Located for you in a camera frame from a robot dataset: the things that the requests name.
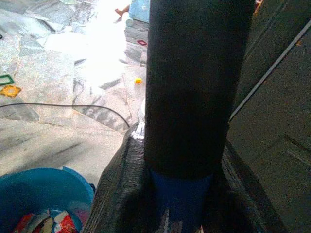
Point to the red diamond tile frame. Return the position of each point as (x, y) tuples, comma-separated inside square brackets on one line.
[(139, 41)]

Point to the green square tile frame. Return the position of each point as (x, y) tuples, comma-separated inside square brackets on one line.
[(11, 78)]

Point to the blue plastic bucket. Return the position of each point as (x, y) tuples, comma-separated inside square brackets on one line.
[(36, 187)]

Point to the small yellow toy block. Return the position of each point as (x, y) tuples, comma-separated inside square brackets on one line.
[(138, 81)]

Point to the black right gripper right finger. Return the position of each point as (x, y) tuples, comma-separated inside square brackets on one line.
[(238, 194)]

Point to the red printed paper scrap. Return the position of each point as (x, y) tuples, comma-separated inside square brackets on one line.
[(66, 224), (24, 224)]

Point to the yellow square tile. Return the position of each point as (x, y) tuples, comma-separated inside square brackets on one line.
[(5, 91)]

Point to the dark panelled door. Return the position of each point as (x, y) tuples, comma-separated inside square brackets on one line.
[(279, 121)]

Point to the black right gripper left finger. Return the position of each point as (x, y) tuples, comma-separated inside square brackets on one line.
[(121, 174)]

